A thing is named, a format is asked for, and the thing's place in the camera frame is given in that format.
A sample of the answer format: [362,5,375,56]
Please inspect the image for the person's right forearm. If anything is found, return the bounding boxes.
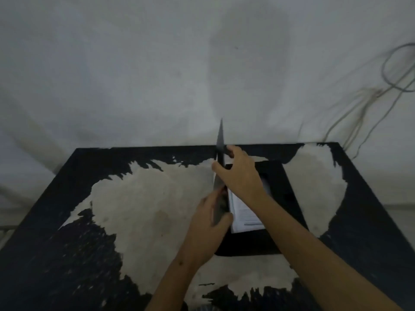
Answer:
[250,192,404,311]

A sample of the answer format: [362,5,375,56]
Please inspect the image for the white printed booklet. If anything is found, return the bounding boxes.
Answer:
[226,164,272,234]

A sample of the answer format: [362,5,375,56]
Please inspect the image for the beige cable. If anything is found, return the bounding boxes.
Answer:
[322,87,391,150]

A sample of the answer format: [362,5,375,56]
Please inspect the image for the grey looped cable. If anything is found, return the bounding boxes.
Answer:
[353,42,415,160]

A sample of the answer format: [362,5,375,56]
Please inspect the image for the person's right hand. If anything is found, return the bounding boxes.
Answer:
[211,145,267,205]

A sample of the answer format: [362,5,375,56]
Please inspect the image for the person's left hand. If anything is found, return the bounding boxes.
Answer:
[180,186,234,268]

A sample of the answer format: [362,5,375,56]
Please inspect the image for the black open box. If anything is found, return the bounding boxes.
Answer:
[214,160,309,257]

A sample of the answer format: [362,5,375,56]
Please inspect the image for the person's left forearm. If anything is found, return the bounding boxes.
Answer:
[145,251,215,311]

